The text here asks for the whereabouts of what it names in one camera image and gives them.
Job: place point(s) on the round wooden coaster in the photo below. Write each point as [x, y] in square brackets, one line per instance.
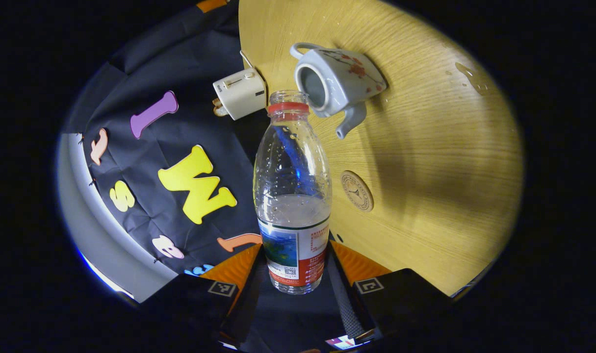
[357, 191]

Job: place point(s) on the bread slice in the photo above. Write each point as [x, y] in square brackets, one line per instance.
[220, 108]

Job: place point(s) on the black backdrop cloth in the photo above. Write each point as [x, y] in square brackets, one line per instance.
[209, 132]

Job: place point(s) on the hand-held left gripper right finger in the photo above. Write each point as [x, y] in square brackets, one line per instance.
[347, 299]

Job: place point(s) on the white ceramic teacup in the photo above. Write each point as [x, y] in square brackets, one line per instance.
[342, 78]

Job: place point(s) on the white toaster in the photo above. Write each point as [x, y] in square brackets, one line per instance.
[241, 93]

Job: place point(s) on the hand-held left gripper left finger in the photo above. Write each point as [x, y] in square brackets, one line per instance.
[246, 294]

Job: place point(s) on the computer monitor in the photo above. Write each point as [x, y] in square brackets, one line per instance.
[341, 341]

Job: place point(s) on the clear plastic water bottle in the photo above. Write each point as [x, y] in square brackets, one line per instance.
[293, 166]

